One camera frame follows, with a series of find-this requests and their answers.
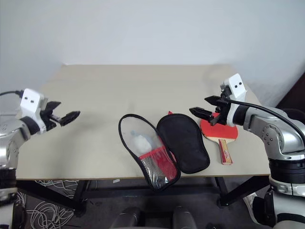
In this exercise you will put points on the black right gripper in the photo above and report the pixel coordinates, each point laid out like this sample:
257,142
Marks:
222,114

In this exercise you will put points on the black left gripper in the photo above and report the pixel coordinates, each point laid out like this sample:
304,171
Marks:
48,119

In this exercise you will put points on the red table tennis paddle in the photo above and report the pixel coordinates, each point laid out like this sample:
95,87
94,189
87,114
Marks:
222,131

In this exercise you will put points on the red and black paddle case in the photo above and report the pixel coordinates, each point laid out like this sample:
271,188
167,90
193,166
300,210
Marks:
186,143

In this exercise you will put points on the clear bag of white balls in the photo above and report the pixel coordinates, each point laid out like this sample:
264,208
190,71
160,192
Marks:
141,143

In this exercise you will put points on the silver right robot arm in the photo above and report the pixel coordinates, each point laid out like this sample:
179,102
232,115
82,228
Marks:
274,133

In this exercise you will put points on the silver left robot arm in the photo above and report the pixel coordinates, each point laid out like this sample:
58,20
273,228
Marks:
9,140

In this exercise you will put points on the dark brown furniture panel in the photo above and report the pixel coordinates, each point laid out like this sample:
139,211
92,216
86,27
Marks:
294,93

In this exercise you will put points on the small white floor tag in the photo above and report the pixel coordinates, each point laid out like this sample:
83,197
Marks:
116,181

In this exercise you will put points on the white perforated shoe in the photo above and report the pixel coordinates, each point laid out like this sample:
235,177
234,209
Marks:
249,202

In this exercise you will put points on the dark rounded shape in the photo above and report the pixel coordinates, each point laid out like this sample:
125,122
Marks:
184,218
126,218

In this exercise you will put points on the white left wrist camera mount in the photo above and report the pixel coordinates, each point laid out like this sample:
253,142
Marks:
31,100

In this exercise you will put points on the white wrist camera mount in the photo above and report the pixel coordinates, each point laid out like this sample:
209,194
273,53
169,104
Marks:
237,88
31,100

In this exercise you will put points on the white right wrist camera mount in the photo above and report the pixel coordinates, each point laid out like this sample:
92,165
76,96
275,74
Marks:
237,88

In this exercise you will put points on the black metal table frame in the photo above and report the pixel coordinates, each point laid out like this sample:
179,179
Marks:
143,192

